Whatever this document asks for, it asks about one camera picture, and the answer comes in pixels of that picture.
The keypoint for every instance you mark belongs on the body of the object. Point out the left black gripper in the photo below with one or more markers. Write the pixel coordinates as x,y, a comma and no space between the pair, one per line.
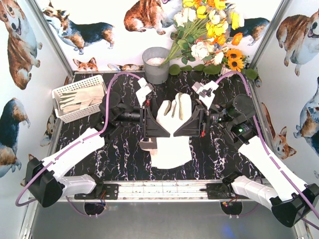
144,119

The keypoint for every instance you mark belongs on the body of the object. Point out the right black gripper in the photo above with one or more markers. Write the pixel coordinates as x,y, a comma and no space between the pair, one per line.
202,120

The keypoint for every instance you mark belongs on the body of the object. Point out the white glove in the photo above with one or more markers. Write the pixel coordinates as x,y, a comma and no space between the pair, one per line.
154,154
172,115
81,98

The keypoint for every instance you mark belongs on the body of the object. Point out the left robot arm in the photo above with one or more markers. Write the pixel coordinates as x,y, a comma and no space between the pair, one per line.
46,179

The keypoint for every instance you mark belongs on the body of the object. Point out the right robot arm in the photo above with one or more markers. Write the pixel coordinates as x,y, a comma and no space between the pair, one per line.
288,197

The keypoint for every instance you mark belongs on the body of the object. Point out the white perforated storage basket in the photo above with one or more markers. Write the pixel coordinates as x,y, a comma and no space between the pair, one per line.
68,116

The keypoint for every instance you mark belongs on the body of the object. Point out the green moss stone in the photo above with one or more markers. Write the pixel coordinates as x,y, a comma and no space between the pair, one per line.
174,69
251,74

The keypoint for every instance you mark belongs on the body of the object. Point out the grey metal bucket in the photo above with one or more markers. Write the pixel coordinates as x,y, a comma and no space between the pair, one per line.
156,69

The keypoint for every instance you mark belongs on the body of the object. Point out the small sunflower pot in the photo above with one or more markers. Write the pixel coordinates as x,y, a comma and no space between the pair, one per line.
234,60

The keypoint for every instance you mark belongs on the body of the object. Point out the green moss stone right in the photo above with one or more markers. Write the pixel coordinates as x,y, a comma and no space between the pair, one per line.
251,74

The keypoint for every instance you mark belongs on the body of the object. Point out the artificial flower bouquet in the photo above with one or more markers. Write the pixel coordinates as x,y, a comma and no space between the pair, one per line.
204,31

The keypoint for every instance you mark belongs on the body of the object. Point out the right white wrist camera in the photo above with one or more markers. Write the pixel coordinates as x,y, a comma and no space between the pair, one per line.
205,92

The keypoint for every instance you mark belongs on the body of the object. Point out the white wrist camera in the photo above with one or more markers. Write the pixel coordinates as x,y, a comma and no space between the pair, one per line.
205,92
145,89

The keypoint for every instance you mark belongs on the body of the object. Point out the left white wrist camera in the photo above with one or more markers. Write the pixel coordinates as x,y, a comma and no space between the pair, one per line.
145,89

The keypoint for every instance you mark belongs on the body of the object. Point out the aluminium front rail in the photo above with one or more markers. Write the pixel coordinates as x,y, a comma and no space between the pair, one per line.
138,190

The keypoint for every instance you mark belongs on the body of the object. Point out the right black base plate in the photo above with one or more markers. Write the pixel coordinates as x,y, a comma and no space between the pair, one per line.
220,191

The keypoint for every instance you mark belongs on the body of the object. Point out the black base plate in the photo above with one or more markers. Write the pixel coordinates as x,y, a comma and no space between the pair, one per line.
220,191
107,193

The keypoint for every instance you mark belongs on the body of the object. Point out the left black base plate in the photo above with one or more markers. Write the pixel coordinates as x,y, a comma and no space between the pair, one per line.
107,193

